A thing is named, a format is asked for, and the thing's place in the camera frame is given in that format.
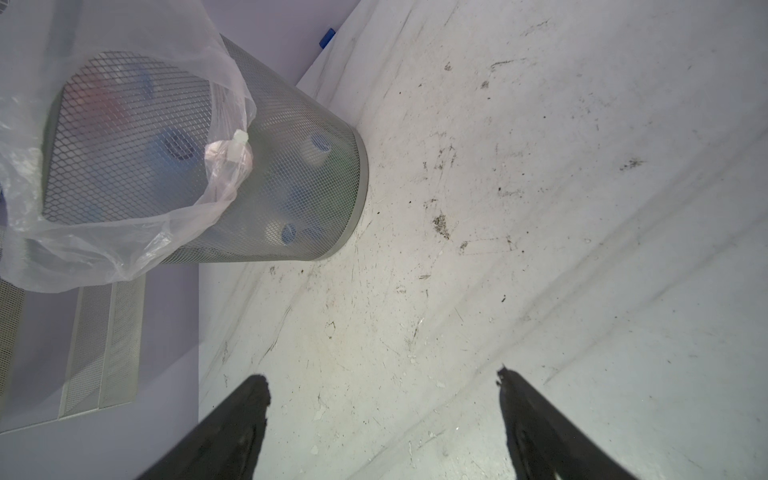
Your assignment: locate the clear plastic bin liner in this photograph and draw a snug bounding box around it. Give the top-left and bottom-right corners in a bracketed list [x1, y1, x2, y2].
[1, 1, 256, 293]

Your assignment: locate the white mesh lower shelf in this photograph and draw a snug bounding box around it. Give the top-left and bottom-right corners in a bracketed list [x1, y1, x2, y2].
[1, 277, 146, 434]

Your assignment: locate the grey mesh waste bin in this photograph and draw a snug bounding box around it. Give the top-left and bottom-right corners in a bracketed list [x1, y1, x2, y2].
[42, 42, 368, 263]

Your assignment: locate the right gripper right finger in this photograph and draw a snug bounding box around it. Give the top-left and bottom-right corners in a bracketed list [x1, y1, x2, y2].
[497, 367, 634, 479]

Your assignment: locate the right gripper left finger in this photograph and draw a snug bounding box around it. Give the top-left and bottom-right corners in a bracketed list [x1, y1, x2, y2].
[140, 375, 271, 479]

